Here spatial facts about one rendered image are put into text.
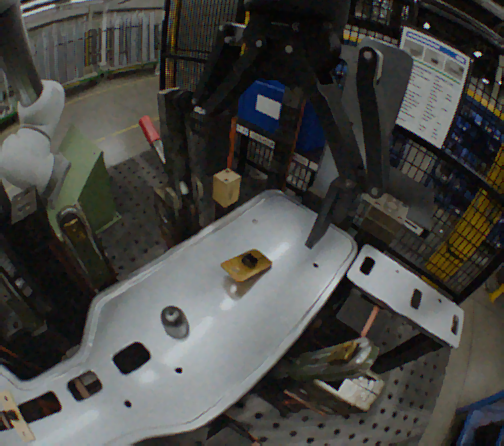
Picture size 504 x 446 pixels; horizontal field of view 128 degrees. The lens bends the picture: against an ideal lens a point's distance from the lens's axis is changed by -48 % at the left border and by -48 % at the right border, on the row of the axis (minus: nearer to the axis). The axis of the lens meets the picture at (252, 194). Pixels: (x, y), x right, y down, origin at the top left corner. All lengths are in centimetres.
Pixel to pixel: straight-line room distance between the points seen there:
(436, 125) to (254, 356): 67
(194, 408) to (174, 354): 7
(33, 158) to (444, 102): 120
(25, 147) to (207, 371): 77
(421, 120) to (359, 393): 64
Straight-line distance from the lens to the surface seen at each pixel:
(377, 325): 40
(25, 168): 83
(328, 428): 66
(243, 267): 32
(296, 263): 37
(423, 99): 70
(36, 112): 85
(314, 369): 26
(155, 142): 39
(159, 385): 30
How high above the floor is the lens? 129
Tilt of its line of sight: 39 degrees down
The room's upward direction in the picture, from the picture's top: 10 degrees clockwise
